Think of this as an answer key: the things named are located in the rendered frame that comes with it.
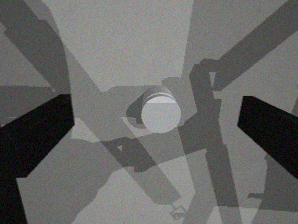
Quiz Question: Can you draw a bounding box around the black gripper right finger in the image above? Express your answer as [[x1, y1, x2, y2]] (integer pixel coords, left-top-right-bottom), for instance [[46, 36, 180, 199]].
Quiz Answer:
[[237, 96, 298, 179]]

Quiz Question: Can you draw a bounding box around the light grey cylinder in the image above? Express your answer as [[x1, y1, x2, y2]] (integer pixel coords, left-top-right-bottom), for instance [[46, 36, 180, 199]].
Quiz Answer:
[[141, 85, 181, 133]]

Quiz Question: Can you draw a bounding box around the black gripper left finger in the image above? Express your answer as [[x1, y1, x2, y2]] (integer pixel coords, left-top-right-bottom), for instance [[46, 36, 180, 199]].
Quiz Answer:
[[0, 94, 75, 224]]

